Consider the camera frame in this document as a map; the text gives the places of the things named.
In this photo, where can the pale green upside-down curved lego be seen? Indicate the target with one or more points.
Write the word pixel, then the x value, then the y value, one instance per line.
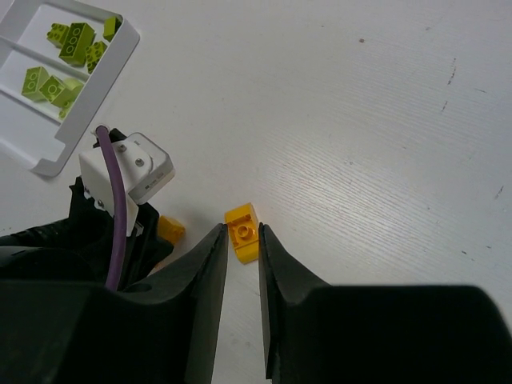
pixel 35 77

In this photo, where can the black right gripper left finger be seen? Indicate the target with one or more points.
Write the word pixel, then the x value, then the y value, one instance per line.
pixel 162 329

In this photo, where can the lime green small lego brick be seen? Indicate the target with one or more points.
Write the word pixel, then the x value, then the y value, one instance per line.
pixel 110 27

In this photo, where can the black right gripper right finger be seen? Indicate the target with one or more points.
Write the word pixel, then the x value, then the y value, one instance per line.
pixel 315 332

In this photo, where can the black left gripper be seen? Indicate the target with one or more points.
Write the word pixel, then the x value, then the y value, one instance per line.
pixel 78 248

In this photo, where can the pale green curved studded lego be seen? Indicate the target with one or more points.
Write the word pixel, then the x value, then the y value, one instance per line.
pixel 66 96

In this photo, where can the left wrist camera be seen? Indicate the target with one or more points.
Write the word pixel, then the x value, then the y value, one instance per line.
pixel 145 168

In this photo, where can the lime green upside-down square lego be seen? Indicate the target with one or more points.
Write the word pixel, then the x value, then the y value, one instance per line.
pixel 57 34

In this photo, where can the orange upside-down lego brick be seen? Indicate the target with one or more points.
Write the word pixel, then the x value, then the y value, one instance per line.
pixel 242 223

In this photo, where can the lime green curved studded lego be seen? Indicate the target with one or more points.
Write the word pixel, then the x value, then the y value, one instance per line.
pixel 94 54

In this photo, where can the yellow long lego brick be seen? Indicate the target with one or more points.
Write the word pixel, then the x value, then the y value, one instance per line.
pixel 171 230

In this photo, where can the pale green upside-down square lego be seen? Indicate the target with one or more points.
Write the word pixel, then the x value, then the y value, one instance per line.
pixel 54 91

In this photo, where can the white sorting tray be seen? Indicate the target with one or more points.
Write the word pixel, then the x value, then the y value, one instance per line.
pixel 59 60

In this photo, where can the lime green long lego brick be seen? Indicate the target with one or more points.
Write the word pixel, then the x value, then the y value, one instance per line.
pixel 79 37

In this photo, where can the pale green small lego brick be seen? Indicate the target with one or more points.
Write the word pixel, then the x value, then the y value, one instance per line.
pixel 64 111

